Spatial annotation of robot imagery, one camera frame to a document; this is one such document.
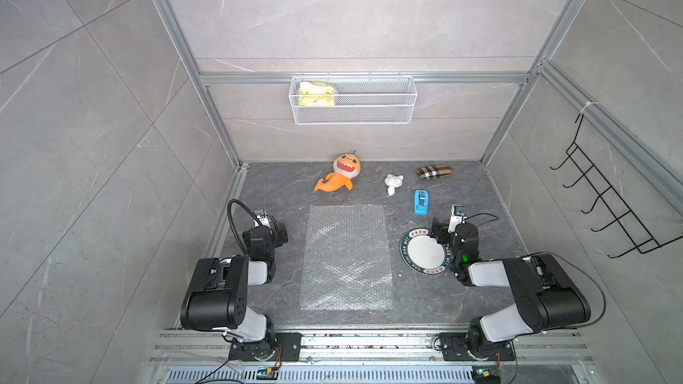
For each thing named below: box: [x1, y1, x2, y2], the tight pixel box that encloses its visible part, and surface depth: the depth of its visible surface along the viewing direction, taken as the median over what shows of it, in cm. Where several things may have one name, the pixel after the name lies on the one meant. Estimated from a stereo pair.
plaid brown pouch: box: [416, 164, 453, 180], surface depth 116 cm
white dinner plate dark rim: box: [400, 227, 451, 276], surface depth 94 cm
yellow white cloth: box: [297, 80, 336, 108], surface depth 89 cm
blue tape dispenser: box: [414, 189, 430, 216], surface depth 105 cm
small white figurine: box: [384, 173, 404, 197], surface depth 112 cm
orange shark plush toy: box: [313, 152, 362, 192], surface depth 111 cm
